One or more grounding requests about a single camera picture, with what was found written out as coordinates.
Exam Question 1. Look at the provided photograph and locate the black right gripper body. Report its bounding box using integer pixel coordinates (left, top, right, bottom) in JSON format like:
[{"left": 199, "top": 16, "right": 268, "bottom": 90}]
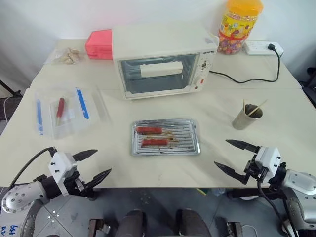
[{"left": 243, "top": 153, "right": 270, "bottom": 183}]

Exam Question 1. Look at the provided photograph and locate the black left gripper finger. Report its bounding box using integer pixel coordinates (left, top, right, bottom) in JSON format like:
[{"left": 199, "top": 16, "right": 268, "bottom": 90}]
[
  {"left": 84, "top": 168, "right": 113, "bottom": 190},
  {"left": 73, "top": 149, "right": 99, "bottom": 163}
]

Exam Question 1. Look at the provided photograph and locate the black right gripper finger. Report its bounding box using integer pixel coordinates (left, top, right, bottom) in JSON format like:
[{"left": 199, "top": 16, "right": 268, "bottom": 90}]
[
  {"left": 213, "top": 160, "right": 248, "bottom": 185},
  {"left": 225, "top": 139, "right": 260, "bottom": 155}
]

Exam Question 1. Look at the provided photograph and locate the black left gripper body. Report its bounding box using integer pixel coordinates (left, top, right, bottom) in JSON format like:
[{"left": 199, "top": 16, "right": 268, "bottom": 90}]
[{"left": 63, "top": 170, "right": 97, "bottom": 201}]

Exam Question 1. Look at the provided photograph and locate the red sausage on wooden skewer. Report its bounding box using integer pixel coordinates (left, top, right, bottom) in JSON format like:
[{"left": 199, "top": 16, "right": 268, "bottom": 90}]
[{"left": 55, "top": 97, "right": 66, "bottom": 127}]

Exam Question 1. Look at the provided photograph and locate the steel cup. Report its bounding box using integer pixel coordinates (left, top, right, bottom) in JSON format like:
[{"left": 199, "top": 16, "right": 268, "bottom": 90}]
[{"left": 232, "top": 103, "right": 264, "bottom": 131}]

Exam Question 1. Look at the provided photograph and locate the clear plastic bottle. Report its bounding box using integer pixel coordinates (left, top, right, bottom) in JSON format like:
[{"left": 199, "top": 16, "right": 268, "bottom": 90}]
[{"left": 211, "top": 187, "right": 226, "bottom": 198}]

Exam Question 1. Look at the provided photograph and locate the clear box with blue clips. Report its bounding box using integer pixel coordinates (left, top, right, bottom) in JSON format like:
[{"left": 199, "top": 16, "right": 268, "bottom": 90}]
[{"left": 34, "top": 85, "right": 111, "bottom": 141}]

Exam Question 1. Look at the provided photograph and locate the silver metal baking tray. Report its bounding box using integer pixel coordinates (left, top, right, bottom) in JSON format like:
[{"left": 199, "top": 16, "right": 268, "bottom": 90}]
[{"left": 130, "top": 118, "right": 201, "bottom": 157}]

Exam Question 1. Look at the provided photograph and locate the dark rounded shape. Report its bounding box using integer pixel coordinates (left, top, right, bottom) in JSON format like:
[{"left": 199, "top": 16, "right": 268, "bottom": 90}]
[
  {"left": 115, "top": 209, "right": 147, "bottom": 237},
  {"left": 174, "top": 208, "right": 206, "bottom": 237}
]

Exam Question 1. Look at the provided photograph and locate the black equipment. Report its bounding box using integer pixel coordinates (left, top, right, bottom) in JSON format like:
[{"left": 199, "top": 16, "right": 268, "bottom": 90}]
[{"left": 299, "top": 66, "right": 316, "bottom": 110}]

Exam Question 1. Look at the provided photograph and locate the white power strip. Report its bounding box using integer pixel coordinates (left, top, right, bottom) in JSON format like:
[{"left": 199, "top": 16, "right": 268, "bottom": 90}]
[{"left": 243, "top": 40, "right": 285, "bottom": 57}]

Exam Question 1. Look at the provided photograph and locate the black stand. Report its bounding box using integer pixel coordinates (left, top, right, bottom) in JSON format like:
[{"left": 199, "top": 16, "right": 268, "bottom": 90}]
[{"left": 0, "top": 78, "right": 22, "bottom": 97}]

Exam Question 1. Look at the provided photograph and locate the clear bag of snacks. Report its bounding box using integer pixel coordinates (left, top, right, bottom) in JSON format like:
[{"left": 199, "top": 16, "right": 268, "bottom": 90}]
[{"left": 47, "top": 46, "right": 87, "bottom": 66}]

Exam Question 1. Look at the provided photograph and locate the pink plastic box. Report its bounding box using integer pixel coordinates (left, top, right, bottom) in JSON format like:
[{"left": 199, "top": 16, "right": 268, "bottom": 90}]
[{"left": 84, "top": 29, "right": 115, "bottom": 61}]

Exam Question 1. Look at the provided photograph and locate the candy jar with orange lid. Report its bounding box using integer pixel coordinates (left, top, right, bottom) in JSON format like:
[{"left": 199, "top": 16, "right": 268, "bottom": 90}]
[{"left": 217, "top": 0, "right": 265, "bottom": 55}]

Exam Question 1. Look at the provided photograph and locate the white toaster oven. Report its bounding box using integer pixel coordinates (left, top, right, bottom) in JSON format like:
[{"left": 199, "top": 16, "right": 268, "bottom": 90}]
[{"left": 112, "top": 25, "right": 220, "bottom": 101}]

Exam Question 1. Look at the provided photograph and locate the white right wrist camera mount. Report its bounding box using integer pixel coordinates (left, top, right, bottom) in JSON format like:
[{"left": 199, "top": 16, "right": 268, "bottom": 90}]
[{"left": 254, "top": 146, "right": 282, "bottom": 179}]

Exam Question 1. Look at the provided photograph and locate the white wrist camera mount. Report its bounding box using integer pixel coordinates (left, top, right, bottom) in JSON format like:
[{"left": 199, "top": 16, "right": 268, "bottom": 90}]
[
  {"left": 47, "top": 152, "right": 79, "bottom": 197},
  {"left": 254, "top": 146, "right": 282, "bottom": 179}
]

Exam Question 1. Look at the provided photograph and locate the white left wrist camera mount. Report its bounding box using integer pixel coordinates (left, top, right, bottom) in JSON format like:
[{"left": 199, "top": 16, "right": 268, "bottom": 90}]
[{"left": 47, "top": 152, "right": 79, "bottom": 197}]

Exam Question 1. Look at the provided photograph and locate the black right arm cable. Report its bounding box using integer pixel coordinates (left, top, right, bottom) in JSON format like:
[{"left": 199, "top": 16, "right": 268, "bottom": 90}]
[{"left": 256, "top": 181, "right": 300, "bottom": 237}]

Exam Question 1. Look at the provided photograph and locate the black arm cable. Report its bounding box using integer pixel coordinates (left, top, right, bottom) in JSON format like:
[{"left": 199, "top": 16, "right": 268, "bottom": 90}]
[
  {"left": 8, "top": 146, "right": 58, "bottom": 189},
  {"left": 256, "top": 181, "right": 300, "bottom": 237}
]

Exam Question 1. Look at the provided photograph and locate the rusty metal bracket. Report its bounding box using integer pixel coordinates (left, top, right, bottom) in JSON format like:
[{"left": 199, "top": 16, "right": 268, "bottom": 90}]
[
  {"left": 88, "top": 218, "right": 111, "bottom": 235},
  {"left": 225, "top": 220, "right": 244, "bottom": 237}
]

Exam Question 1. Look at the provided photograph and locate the white floor cable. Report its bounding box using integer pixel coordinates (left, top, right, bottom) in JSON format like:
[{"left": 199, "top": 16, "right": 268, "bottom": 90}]
[{"left": 241, "top": 224, "right": 258, "bottom": 237}]

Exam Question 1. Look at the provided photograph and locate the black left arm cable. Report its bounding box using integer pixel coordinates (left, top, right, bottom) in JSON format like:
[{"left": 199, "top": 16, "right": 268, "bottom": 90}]
[{"left": 8, "top": 146, "right": 58, "bottom": 189}]

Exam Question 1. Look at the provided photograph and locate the black oven power cable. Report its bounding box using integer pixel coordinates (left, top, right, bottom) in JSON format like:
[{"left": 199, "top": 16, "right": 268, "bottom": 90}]
[{"left": 209, "top": 43, "right": 283, "bottom": 85}]

